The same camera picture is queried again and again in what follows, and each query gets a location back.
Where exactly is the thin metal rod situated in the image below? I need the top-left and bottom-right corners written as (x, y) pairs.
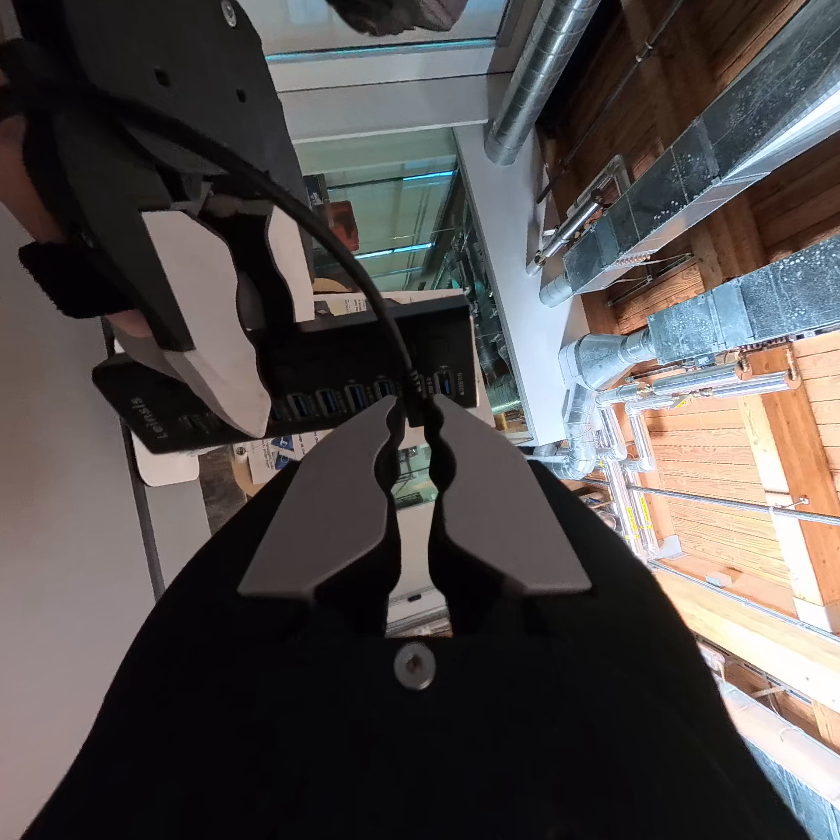
top-left (577, 478), bottom-right (840, 527)

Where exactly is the silver pipe cluster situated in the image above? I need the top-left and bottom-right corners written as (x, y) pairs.
top-left (525, 331), bottom-right (800, 562)

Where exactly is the wooden ceiling beam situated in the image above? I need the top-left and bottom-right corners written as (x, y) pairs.
top-left (653, 558), bottom-right (840, 698)

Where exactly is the black usb hub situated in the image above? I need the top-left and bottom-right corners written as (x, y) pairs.
top-left (92, 292), bottom-right (481, 455)

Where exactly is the person's left hand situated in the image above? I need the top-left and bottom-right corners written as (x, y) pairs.
top-left (0, 121), bottom-right (157, 340)

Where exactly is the large rectangular insulated duct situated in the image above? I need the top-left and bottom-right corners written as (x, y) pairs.
top-left (563, 0), bottom-right (840, 294)

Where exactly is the silver spiral duct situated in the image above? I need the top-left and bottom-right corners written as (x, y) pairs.
top-left (484, 0), bottom-right (602, 166)

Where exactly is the small rectangular insulated duct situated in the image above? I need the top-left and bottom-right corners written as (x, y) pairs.
top-left (646, 236), bottom-right (840, 370)

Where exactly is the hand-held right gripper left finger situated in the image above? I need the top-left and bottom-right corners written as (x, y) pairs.
top-left (236, 395), bottom-right (404, 636)

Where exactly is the red box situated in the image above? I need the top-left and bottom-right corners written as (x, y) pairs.
top-left (328, 200), bottom-right (361, 254)

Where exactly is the black usb cable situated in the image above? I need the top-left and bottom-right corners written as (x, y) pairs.
top-left (0, 79), bottom-right (442, 427)

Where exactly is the silver conduit pipe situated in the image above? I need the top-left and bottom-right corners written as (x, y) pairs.
top-left (525, 156), bottom-right (632, 277)

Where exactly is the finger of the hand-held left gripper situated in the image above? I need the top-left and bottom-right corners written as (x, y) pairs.
top-left (115, 197), bottom-right (273, 439)
top-left (262, 206), bottom-right (317, 326)

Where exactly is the black fuzzy microphone cover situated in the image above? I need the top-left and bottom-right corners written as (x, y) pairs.
top-left (327, 0), bottom-right (468, 38)

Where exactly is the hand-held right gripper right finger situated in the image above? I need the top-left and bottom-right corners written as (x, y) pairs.
top-left (425, 394), bottom-right (593, 636)

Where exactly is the white insulated pipe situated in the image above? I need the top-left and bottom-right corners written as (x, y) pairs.
top-left (712, 679), bottom-right (840, 791)

